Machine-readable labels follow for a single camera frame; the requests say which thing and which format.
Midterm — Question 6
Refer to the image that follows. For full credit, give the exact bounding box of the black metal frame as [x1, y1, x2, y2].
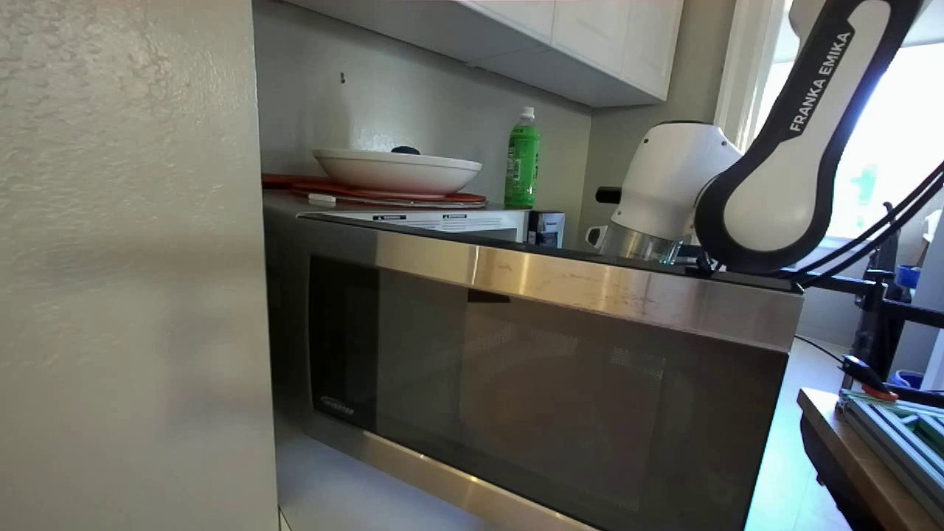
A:
[814, 263, 944, 387]

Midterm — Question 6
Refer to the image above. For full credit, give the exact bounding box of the wooden side table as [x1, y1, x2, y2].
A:
[795, 384, 944, 531]

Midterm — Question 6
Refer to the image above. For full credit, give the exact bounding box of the green plastic bottle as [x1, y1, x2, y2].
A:
[501, 102, 544, 211]

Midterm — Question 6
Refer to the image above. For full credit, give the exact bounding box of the white wall cabinet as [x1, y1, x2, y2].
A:
[283, 0, 687, 111]

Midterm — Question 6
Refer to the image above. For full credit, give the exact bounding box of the white bowl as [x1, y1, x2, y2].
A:
[310, 144, 484, 195]

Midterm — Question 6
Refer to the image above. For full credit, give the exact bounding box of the white curtain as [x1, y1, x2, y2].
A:
[712, 0, 795, 149]

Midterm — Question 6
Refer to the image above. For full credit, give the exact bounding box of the white flat box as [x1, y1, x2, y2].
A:
[327, 204, 534, 244]

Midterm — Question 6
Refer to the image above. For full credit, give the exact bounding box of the green grey tray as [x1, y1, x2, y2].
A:
[835, 387, 944, 526]

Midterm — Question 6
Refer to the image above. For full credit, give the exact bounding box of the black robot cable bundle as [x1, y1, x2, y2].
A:
[786, 158, 944, 291]

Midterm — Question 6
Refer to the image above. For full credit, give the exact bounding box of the red flat plate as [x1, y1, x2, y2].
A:
[259, 172, 490, 211]

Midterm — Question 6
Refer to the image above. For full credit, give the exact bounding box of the stainless steel microwave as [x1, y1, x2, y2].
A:
[264, 189, 807, 531]

